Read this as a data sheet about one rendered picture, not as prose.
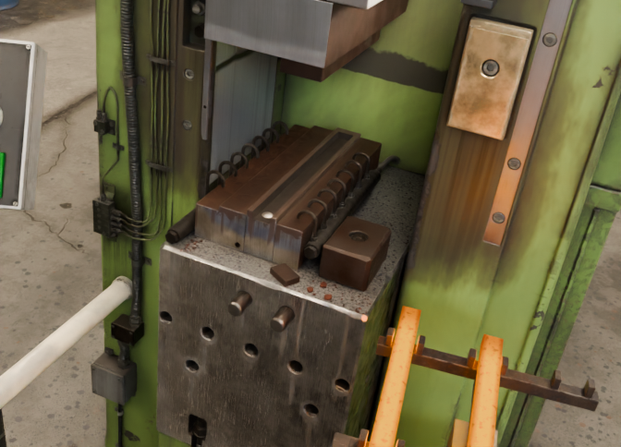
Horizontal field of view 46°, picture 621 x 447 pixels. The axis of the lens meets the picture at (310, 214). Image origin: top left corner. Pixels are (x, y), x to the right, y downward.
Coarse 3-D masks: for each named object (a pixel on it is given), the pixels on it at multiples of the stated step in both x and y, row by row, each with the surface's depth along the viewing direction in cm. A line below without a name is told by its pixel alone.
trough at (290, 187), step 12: (324, 144) 149; (336, 144) 153; (312, 156) 144; (324, 156) 147; (300, 168) 139; (312, 168) 142; (288, 180) 135; (300, 180) 137; (276, 192) 130; (288, 192) 132; (264, 204) 127; (276, 204) 128; (252, 216) 123
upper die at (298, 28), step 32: (224, 0) 108; (256, 0) 106; (288, 0) 104; (320, 0) 102; (384, 0) 125; (224, 32) 110; (256, 32) 108; (288, 32) 106; (320, 32) 104; (352, 32) 113; (320, 64) 106
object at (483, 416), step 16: (480, 352) 108; (496, 352) 106; (480, 368) 102; (496, 368) 102; (480, 384) 99; (496, 384) 100; (480, 400) 97; (496, 400) 97; (480, 416) 94; (480, 432) 92
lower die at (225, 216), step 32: (320, 128) 158; (256, 160) 143; (288, 160) 143; (224, 192) 131; (256, 192) 130; (224, 224) 126; (256, 224) 123; (288, 224) 122; (320, 224) 129; (288, 256) 123
